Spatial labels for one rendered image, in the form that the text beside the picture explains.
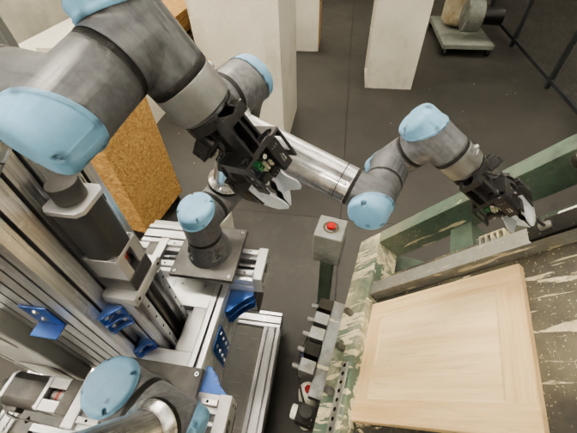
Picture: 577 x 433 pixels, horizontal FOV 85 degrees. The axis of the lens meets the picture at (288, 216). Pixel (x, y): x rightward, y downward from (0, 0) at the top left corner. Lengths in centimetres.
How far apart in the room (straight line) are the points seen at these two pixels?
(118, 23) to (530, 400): 83
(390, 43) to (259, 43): 197
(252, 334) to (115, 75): 168
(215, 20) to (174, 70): 254
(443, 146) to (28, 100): 58
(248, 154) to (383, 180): 30
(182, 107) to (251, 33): 249
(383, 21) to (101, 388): 412
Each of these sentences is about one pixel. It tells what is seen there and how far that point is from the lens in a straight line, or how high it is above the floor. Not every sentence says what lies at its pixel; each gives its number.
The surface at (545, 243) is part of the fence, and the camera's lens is 95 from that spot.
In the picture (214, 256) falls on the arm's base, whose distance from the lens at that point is 110.
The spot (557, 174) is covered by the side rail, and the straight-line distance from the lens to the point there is 112.
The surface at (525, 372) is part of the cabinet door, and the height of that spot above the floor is 127.
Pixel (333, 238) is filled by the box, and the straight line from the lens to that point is 130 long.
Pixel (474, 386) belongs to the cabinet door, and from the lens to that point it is 86.
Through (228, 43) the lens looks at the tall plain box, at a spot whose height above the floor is 102.
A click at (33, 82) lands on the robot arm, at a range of 33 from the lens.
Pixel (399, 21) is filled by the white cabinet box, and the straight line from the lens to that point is 432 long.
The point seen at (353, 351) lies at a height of 90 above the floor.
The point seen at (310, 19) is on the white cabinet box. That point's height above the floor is 45.
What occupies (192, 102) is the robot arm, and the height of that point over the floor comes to 178.
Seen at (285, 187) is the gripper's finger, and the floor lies 160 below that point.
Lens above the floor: 194
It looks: 48 degrees down
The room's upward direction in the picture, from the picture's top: 3 degrees counter-clockwise
